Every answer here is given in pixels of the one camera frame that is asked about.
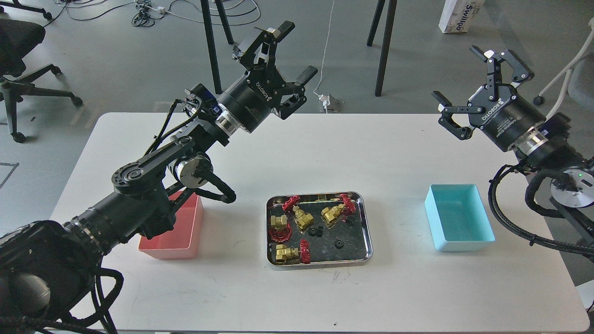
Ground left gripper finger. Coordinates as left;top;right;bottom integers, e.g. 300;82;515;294
274;65;318;120
232;21;295;75

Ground black table leg right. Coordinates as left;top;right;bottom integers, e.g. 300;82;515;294
366;0;398;97

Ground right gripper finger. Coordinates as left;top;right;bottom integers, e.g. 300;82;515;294
432;91;484;140
470;45;535;99

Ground brass valve red handle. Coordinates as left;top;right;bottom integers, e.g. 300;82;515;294
268;214;292;244

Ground white power adapter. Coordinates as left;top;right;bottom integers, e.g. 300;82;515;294
318;94;340;114

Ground shiny metal tray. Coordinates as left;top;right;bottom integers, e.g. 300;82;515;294
265;192;373;269

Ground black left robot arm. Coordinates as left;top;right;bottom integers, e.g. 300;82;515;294
0;21;317;334

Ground small black gear centre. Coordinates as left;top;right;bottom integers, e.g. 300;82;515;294
307;226;324;238

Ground light blue plastic box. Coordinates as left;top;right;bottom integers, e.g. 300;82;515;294
424;184;496;252

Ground black table leg left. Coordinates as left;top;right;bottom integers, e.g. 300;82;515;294
200;0;234;94

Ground black table leg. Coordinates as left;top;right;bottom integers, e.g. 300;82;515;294
366;0;398;97
200;0;234;94

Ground pink plastic box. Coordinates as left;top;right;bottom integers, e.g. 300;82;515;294
137;194;203;260

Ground tangled floor cables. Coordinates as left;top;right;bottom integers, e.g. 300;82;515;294
55;0;261;27

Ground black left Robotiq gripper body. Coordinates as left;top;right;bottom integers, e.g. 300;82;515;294
218;69;287;133

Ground black office chair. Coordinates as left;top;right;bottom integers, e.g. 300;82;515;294
0;19;83;142

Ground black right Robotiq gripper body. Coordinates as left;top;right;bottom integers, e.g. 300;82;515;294
469;88;545;152

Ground white cable on floor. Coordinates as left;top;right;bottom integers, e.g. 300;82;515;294
313;0;336;98

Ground white chair at right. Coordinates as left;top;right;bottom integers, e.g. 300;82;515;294
533;17;594;118

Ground brass valve top left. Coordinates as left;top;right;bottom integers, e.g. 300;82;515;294
282;195;314;232

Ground small black gear upper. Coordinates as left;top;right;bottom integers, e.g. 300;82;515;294
344;214;358;226

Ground brass valve top right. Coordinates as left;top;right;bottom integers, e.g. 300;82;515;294
321;193;356;229

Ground brass valve bottom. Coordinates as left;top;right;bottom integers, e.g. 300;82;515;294
274;239;310;264

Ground white cardboard box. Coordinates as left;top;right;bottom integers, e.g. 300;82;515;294
439;0;485;33

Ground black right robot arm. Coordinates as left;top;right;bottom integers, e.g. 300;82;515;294
432;45;594;260

